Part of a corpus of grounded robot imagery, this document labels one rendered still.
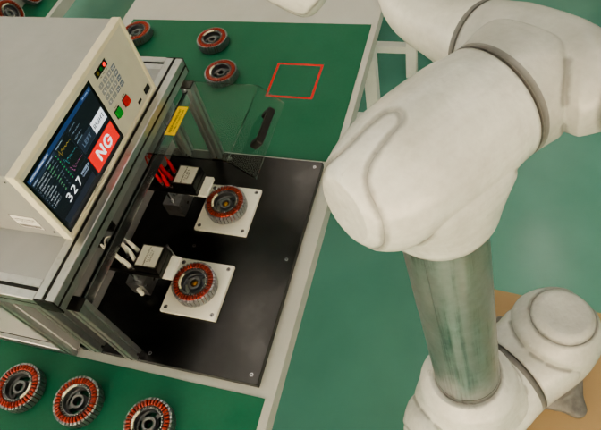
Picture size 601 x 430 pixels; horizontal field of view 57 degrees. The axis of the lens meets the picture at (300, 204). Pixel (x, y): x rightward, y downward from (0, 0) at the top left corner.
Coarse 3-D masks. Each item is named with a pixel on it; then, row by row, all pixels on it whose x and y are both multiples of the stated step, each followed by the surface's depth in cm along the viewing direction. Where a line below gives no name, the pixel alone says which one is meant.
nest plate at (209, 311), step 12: (180, 264) 145; (216, 264) 143; (228, 276) 140; (168, 300) 139; (216, 300) 137; (168, 312) 138; (180, 312) 137; (192, 312) 136; (204, 312) 136; (216, 312) 135
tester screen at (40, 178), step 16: (80, 112) 110; (96, 112) 115; (64, 128) 107; (80, 128) 111; (64, 144) 107; (48, 160) 103; (64, 160) 108; (80, 160) 112; (32, 176) 100; (48, 176) 104; (64, 176) 108; (80, 176) 113; (96, 176) 117; (48, 192) 104; (64, 192) 109; (64, 208) 109; (80, 208) 114
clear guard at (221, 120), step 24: (192, 96) 139; (216, 96) 137; (240, 96) 136; (264, 96) 137; (168, 120) 135; (192, 120) 134; (216, 120) 132; (240, 120) 131; (168, 144) 130; (192, 144) 129; (216, 144) 128; (240, 144) 128; (264, 144) 132; (240, 168) 126
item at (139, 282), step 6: (138, 276) 140; (144, 276) 139; (126, 282) 139; (132, 282) 139; (138, 282) 139; (144, 282) 138; (150, 282) 141; (156, 282) 144; (132, 288) 141; (144, 288) 139; (150, 288) 142; (150, 294) 142
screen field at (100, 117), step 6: (96, 114) 115; (102, 114) 117; (96, 120) 115; (102, 120) 117; (90, 126) 114; (96, 126) 115; (90, 132) 114; (96, 132) 116; (84, 138) 112; (90, 138) 114; (78, 144) 111; (84, 144) 112; (90, 144) 114; (84, 150) 113
